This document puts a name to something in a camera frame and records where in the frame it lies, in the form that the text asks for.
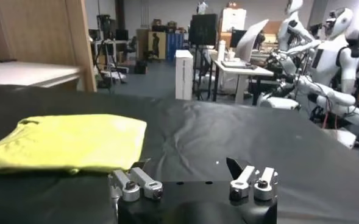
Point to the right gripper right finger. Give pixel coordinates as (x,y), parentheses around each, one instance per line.
(246,178)

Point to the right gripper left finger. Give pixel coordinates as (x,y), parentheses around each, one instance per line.
(142,181)

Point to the yellow-green T-shirt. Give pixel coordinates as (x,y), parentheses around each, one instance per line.
(69,140)

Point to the black table cover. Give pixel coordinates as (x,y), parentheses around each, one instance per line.
(243,137)

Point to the white standing desk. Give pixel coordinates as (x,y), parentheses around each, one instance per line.
(243,73)

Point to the tall white cardboard box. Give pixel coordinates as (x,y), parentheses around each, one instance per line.
(183,76)

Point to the grey closed laptop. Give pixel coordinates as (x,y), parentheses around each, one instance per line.
(234,64)

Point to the white bottle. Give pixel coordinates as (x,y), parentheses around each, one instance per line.
(221,50)

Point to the black tripod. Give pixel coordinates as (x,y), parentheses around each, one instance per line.
(107,51)

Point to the yellow poster with silhouette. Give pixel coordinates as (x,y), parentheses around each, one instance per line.
(157,45)

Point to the white curved panel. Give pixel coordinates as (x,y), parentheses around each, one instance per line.
(249,39)

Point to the blue cabinet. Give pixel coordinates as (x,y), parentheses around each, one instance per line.
(174,45)

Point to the white wheeled humanoid robot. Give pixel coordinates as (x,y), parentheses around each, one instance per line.
(328,61)

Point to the black monitor on stand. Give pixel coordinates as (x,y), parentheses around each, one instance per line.
(203,29)

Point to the white table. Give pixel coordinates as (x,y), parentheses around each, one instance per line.
(30,73)

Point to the white storage box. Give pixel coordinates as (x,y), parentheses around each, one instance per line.
(233,19)

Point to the wooden partition screen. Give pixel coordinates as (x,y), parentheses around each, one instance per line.
(45,30)

